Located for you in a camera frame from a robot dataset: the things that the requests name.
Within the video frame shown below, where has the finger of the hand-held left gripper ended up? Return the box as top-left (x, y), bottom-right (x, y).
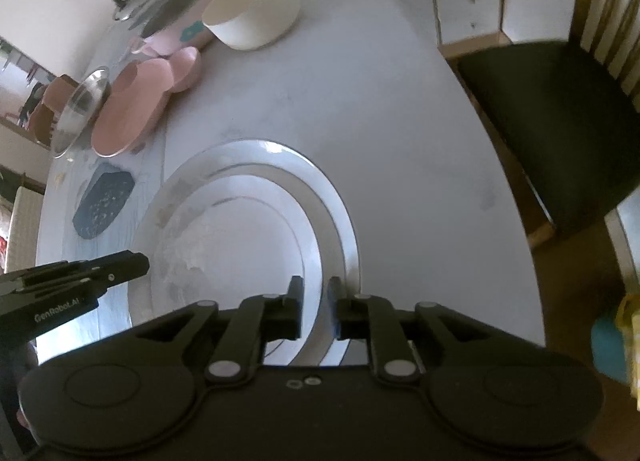
top-left (0, 250), bottom-right (150, 309)

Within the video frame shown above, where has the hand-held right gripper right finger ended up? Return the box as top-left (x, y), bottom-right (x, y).
top-left (326, 276), bottom-right (495, 388)

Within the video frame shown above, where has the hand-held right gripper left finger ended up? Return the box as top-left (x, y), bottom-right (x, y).
top-left (135, 276), bottom-right (306, 387)

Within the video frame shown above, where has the large white plate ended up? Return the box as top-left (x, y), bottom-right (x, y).
top-left (127, 138), bottom-right (362, 368)

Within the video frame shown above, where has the small white plate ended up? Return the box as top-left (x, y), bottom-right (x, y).
top-left (147, 175), bottom-right (323, 367)

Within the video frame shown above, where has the cream bowl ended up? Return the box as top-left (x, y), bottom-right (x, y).
top-left (201, 0), bottom-right (301, 51)

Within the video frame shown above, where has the blue printed table mat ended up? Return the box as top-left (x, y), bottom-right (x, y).
top-left (34, 106), bottom-right (167, 342)

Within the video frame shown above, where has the pink plate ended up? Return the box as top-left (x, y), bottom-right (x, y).
top-left (91, 58), bottom-right (176, 158)

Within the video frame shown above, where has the pink bowl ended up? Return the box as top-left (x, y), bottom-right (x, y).
top-left (164, 46), bottom-right (203, 93)

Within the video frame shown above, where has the teal round stool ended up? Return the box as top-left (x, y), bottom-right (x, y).
top-left (591, 313), bottom-right (636, 385)

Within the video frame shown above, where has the wooden chair with dark seat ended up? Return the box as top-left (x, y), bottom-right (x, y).
top-left (450, 0), bottom-right (640, 248)

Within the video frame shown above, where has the yellow cloth item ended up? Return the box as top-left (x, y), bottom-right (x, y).
top-left (616, 293), bottom-right (640, 413)

